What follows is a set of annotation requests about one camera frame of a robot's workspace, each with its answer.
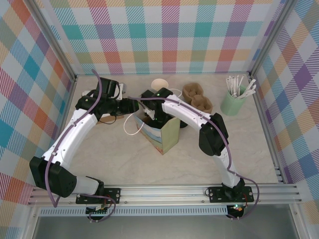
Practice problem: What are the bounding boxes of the brown pulp cup carrier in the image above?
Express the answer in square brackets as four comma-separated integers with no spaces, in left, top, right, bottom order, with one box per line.
[182,82,215,117]

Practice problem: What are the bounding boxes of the stack of paper cups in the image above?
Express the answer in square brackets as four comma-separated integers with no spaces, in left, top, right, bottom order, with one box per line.
[151,78,169,93]

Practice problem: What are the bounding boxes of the perforated metal cable tray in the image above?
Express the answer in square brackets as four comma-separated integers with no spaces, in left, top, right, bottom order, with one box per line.
[39,208,229,217]

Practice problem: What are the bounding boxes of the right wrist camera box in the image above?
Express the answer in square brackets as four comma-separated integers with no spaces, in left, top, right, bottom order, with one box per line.
[144,107,156,120]

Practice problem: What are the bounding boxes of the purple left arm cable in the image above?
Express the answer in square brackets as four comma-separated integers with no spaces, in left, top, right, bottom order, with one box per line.
[46,69,116,224]

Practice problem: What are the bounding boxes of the printed paper gift bag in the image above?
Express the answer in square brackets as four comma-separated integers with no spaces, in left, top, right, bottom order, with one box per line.
[123,88,183,155]

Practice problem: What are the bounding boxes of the aluminium frame post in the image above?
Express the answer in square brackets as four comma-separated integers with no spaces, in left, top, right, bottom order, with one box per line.
[247,0,292,78]
[31,0,78,83]

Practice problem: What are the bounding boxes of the green stirrer holder cup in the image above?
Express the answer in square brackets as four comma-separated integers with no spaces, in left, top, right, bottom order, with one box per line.
[220,84,248,117]

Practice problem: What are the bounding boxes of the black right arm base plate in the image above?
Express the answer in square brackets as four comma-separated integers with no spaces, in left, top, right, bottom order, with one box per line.
[208,186,255,203]

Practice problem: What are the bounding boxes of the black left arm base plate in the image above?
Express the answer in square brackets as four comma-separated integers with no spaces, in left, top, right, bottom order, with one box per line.
[75,188,122,205]

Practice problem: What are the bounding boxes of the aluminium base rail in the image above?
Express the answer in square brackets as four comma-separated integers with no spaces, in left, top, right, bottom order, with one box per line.
[27,184,304,207]

